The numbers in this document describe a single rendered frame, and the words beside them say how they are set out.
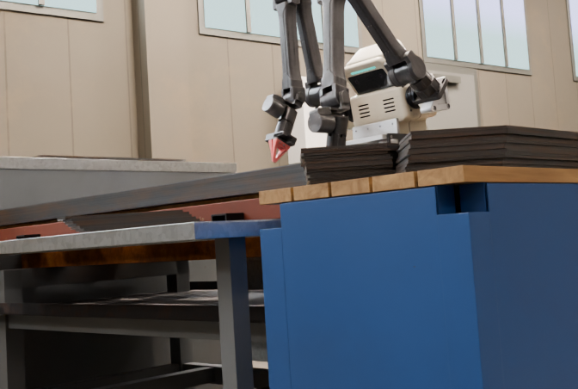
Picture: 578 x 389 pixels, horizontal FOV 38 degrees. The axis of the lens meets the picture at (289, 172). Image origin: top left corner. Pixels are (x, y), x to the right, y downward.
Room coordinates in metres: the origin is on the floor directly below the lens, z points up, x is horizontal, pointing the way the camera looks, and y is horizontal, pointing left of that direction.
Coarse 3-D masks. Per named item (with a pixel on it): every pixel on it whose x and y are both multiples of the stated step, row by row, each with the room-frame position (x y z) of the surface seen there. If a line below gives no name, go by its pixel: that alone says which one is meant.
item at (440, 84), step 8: (424, 80) 2.73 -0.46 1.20; (432, 80) 2.74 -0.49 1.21; (440, 80) 2.77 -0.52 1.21; (448, 80) 2.76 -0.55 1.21; (416, 88) 2.75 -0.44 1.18; (424, 88) 2.74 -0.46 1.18; (432, 88) 2.74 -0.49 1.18; (440, 88) 2.74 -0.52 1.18; (424, 96) 2.76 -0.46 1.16; (432, 96) 2.75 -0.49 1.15; (440, 96) 2.73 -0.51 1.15
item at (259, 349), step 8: (248, 264) 2.99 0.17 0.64; (256, 264) 2.96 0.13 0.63; (248, 272) 2.99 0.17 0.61; (256, 272) 2.96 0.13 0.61; (248, 280) 2.99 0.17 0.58; (256, 280) 2.96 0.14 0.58; (248, 288) 3.00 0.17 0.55; (256, 288) 2.96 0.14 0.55; (256, 344) 2.98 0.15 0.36; (264, 344) 2.95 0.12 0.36; (256, 352) 2.98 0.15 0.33; (264, 352) 2.95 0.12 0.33; (256, 360) 2.98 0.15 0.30; (264, 360) 2.95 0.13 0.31
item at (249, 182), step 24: (288, 168) 1.72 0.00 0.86; (120, 192) 2.15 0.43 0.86; (144, 192) 2.08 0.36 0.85; (168, 192) 2.01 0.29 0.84; (192, 192) 1.94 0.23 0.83; (216, 192) 1.88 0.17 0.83; (240, 192) 1.83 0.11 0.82; (0, 216) 2.62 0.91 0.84; (24, 216) 2.51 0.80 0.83; (48, 216) 2.41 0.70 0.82
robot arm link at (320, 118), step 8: (344, 96) 2.41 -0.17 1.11; (344, 104) 2.42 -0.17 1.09; (312, 112) 2.38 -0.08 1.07; (320, 112) 2.37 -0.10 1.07; (328, 112) 2.40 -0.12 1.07; (336, 112) 2.44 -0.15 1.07; (312, 120) 2.38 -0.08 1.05; (320, 120) 2.36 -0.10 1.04; (328, 120) 2.37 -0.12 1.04; (312, 128) 2.38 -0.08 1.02; (320, 128) 2.36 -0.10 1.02; (328, 128) 2.38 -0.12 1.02
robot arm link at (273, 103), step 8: (272, 96) 2.89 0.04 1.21; (280, 96) 2.91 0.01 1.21; (296, 96) 2.93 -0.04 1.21; (304, 96) 2.94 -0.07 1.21; (264, 104) 2.91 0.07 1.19; (272, 104) 2.87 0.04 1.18; (280, 104) 2.90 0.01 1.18; (288, 104) 2.94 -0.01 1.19; (296, 104) 2.93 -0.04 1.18; (272, 112) 2.89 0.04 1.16; (280, 112) 2.90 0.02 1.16
